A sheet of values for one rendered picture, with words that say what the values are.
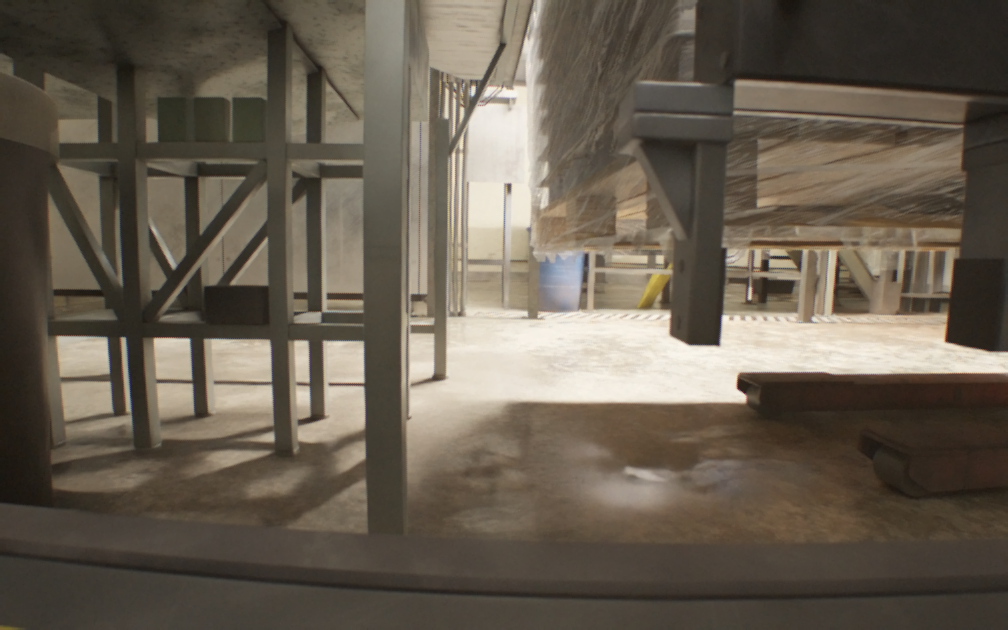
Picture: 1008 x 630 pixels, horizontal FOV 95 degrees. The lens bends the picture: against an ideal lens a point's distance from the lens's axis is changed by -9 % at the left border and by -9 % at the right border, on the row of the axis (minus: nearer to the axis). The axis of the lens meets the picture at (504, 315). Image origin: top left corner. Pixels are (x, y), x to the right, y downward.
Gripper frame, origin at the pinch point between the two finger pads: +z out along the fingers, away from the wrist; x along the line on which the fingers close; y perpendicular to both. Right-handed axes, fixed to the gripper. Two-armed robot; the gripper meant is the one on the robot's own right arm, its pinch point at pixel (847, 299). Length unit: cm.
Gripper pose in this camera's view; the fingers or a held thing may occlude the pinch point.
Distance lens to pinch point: 25.6
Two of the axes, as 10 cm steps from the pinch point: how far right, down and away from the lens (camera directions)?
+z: -0.2, 9.9, 1.1
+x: 10.0, 0.3, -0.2
